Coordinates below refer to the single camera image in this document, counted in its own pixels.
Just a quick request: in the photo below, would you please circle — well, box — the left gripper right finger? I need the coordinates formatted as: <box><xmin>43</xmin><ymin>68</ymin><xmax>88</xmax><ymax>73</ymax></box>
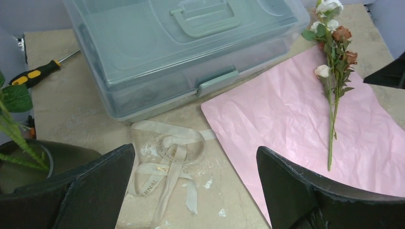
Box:
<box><xmin>256</xmin><ymin>146</ymin><xmax>405</xmax><ymax>229</ymax></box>

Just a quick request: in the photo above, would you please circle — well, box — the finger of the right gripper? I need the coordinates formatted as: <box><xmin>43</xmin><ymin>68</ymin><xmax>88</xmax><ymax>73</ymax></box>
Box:
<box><xmin>363</xmin><ymin>53</ymin><xmax>405</xmax><ymax>89</ymax></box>

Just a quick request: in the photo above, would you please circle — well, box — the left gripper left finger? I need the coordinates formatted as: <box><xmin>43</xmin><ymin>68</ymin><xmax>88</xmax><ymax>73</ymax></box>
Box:
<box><xmin>0</xmin><ymin>144</ymin><xmax>135</xmax><ymax>229</ymax></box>

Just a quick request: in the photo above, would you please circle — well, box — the artificial flower bunch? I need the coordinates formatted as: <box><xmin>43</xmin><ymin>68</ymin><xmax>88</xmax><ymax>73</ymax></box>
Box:
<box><xmin>301</xmin><ymin>0</ymin><xmax>358</xmax><ymax>171</ymax></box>

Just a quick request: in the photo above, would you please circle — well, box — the beige printed ribbon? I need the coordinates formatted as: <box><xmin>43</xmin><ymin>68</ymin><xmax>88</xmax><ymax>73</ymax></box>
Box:
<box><xmin>128</xmin><ymin>120</ymin><xmax>216</xmax><ymax>228</ymax></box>

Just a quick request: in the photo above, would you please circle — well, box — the purple wrapping paper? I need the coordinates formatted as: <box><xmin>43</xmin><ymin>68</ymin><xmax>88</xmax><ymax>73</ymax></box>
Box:
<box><xmin>201</xmin><ymin>46</ymin><xmax>405</xmax><ymax>223</ymax></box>

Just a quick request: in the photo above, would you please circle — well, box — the black cylindrical vase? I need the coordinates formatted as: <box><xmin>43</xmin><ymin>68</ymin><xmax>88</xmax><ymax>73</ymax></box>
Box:
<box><xmin>0</xmin><ymin>139</ymin><xmax>101</xmax><ymax>194</ymax></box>

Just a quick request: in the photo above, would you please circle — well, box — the yellow black screwdriver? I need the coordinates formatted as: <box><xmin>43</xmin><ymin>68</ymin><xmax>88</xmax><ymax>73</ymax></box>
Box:
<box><xmin>9</xmin><ymin>49</ymin><xmax>80</xmax><ymax>88</ymax></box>

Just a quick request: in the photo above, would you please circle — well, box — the green plastic toolbox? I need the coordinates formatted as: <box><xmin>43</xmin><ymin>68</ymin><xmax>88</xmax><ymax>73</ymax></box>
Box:
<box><xmin>64</xmin><ymin>0</ymin><xmax>310</xmax><ymax>122</ymax></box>

